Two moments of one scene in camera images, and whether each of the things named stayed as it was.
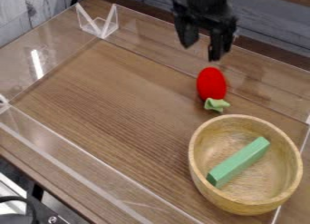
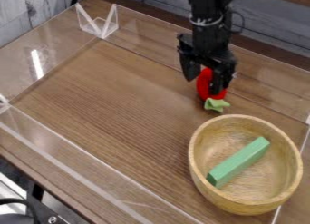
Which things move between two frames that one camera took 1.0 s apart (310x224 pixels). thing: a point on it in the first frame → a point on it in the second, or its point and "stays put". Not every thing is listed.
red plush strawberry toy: (211, 88) stays put
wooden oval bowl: (245, 164) stays put
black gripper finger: (187, 28) → (190, 61)
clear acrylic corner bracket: (101, 27) stays put
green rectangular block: (237, 161) stays put
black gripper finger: (221, 42) → (223, 73)
